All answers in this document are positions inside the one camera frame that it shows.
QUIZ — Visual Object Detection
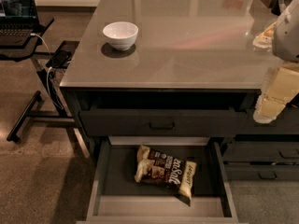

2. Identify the snack item on counter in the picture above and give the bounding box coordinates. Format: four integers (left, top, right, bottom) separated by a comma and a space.
252, 22, 276, 49

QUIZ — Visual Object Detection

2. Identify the black phone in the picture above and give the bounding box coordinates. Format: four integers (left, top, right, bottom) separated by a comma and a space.
46, 49, 72, 68

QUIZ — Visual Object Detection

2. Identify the right middle drawer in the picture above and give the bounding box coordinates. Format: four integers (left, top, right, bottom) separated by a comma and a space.
222, 141, 299, 162

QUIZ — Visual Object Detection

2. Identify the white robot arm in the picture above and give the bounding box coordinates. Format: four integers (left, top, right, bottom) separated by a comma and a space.
253, 0, 299, 124

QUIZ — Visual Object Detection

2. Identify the black laptop stand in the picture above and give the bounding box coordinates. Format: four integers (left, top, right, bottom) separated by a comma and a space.
0, 14, 80, 143

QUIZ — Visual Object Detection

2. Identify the grey kitchen counter cabinet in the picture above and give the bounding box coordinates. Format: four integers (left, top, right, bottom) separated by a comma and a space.
61, 0, 296, 153

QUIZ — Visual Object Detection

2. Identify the dark top drawer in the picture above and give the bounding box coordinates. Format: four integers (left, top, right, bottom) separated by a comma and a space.
78, 91, 246, 136

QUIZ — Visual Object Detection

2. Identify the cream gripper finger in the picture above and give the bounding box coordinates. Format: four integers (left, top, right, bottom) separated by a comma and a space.
253, 96, 285, 124

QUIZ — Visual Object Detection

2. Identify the white ceramic bowl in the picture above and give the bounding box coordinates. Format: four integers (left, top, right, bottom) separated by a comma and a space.
103, 21, 139, 50

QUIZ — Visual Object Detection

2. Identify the white charging cable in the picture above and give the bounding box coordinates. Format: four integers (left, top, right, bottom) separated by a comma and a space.
29, 32, 64, 110

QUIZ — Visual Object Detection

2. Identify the right bottom drawer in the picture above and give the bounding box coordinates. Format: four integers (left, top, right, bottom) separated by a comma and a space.
225, 165, 299, 181

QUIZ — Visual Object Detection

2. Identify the black laptop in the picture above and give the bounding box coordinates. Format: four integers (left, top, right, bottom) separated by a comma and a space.
0, 0, 39, 49

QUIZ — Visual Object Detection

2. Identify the right top drawer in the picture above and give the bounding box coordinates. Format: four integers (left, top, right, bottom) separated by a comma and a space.
240, 107, 299, 134

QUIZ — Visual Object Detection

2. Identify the brown chip bag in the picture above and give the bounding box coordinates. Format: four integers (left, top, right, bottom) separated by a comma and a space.
135, 146, 197, 203

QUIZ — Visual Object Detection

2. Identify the open middle drawer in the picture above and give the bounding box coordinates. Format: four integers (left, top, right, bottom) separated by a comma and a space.
76, 140, 247, 224

